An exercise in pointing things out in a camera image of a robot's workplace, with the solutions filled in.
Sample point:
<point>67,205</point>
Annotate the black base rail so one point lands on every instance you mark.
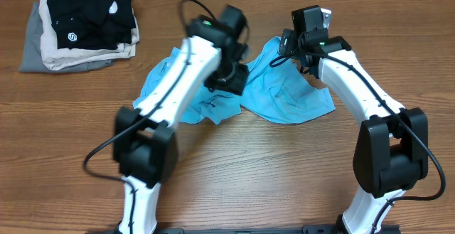
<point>241,230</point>

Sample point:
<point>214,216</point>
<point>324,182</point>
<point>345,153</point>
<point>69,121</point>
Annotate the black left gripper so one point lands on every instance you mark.
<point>237,84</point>

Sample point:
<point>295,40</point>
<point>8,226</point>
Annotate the light blue printed t-shirt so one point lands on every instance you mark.
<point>280,95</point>

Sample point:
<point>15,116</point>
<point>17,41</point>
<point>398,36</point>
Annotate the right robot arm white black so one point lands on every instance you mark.
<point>390,155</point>

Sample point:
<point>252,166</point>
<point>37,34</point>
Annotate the black polo shirt with logo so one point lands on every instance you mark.
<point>92,24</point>

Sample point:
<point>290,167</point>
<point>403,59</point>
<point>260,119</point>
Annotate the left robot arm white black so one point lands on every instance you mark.
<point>146,145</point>

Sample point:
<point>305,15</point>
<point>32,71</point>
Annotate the folded beige garment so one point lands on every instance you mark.
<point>55,59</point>

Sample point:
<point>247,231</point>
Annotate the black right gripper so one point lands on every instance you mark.
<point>288,42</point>

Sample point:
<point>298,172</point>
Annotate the folded grey garment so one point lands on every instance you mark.
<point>32,61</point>

